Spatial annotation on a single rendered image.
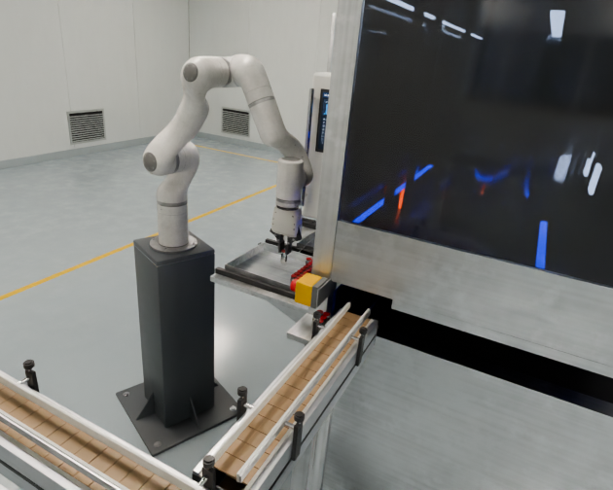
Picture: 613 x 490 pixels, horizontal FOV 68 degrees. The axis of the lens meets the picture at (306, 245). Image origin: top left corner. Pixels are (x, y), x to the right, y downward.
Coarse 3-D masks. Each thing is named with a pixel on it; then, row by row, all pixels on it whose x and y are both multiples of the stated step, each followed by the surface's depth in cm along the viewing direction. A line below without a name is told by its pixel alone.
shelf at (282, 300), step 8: (304, 232) 209; (216, 280) 162; (224, 280) 161; (232, 280) 161; (232, 288) 160; (240, 288) 158; (248, 288) 157; (256, 288) 158; (336, 288) 163; (256, 296) 156; (264, 296) 154; (272, 296) 154; (280, 296) 154; (280, 304) 152; (288, 304) 151; (296, 304) 150; (304, 312) 149
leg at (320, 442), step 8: (328, 416) 128; (328, 424) 129; (320, 432) 130; (328, 432) 131; (312, 440) 133; (320, 440) 131; (328, 440) 133; (312, 448) 134; (320, 448) 132; (312, 456) 135; (320, 456) 134; (312, 464) 136; (320, 464) 135; (312, 472) 137; (320, 472) 136; (312, 480) 138; (320, 480) 138; (312, 488) 139; (320, 488) 140
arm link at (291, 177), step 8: (280, 160) 146; (288, 160) 146; (296, 160) 146; (280, 168) 147; (288, 168) 145; (296, 168) 146; (280, 176) 148; (288, 176) 146; (296, 176) 147; (304, 176) 151; (280, 184) 149; (288, 184) 147; (296, 184) 148; (304, 184) 153; (280, 192) 150; (288, 192) 149; (296, 192) 150; (288, 200) 150
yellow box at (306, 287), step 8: (304, 280) 134; (312, 280) 134; (320, 280) 134; (296, 288) 134; (304, 288) 132; (312, 288) 131; (296, 296) 135; (304, 296) 133; (312, 296) 132; (304, 304) 134; (312, 304) 133
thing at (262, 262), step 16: (240, 256) 173; (256, 256) 181; (272, 256) 182; (288, 256) 182; (304, 256) 179; (240, 272) 162; (256, 272) 168; (272, 272) 169; (288, 272) 170; (288, 288) 155
